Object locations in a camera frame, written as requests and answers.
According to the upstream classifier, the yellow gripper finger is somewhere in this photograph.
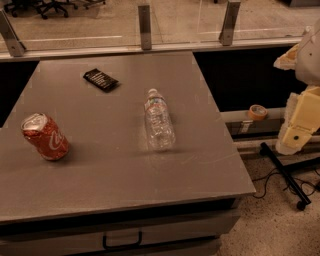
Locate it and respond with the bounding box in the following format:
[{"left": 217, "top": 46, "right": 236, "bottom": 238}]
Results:
[
  {"left": 273, "top": 44, "right": 299, "bottom": 70},
  {"left": 276, "top": 86, "right": 320, "bottom": 155}
]

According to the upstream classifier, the clear plastic water bottle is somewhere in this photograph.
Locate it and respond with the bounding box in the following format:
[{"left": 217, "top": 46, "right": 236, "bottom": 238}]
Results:
[{"left": 144, "top": 88, "right": 176, "bottom": 151}]

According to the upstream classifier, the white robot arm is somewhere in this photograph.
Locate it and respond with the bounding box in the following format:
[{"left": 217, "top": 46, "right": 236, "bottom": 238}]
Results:
[{"left": 273, "top": 20, "right": 320, "bottom": 155}]

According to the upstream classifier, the orange tape roll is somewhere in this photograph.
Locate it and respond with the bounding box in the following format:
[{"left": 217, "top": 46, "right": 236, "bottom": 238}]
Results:
[{"left": 248, "top": 104, "right": 268, "bottom": 121}]

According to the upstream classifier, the black wheeled stand leg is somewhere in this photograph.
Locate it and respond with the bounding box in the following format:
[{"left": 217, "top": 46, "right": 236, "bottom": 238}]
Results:
[{"left": 260, "top": 142, "right": 320, "bottom": 211}]

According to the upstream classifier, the black snack wrapper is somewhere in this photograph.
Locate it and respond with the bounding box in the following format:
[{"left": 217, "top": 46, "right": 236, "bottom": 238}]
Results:
[{"left": 83, "top": 68, "right": 118, "bottom": 92}]

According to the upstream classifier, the red Coca-Cola can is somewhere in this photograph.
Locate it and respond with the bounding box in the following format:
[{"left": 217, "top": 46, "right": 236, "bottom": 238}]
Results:
[{"left": 21, "top": 113, "right": 69, "bottom": 161}]

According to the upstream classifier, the black office chair base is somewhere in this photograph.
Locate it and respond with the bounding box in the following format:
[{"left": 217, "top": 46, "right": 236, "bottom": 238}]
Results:
[{"left": 2, "top": 0, "right": 106, "bottom": 19}]

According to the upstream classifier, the black floor cable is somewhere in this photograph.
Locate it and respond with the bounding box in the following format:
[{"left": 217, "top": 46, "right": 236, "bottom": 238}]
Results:
[{"left": 252, "top": 166, "right": 320, "bottom": 200}]

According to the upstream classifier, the right metal glass bracket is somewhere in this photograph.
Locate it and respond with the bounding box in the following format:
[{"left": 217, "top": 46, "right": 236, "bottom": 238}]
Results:
[{"left": 219, "top": 0, "right": 241, "bottom": 46}]

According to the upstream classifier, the metal glass bracket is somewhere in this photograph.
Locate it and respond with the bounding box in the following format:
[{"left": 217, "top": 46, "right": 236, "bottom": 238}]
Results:
[
  {"left": 0, "top": 9, "right": 26, "bottom": 57},
  {"left": 219, "top": 0, "right": 241, "bottom": 46},
  {"left": 138, "top": 5, "right": 152, "bottom": 50}
]

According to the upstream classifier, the middle metal glass bracket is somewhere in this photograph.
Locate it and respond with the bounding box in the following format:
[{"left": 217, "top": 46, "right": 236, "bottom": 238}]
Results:
[{"left": 138, "top": 5, "right": 152, "bottom": 50}]

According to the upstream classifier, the black drawer handle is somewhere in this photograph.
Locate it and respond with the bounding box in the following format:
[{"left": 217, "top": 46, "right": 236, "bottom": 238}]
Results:
[{"left": 102, "top": 231, "right": 142, "bottom": 251}]

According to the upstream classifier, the left metal glass bracket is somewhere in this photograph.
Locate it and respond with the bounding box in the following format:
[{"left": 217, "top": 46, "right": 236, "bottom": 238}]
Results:
[{"left": 0, "top": 9, "right": 26, "bottom": 57}]

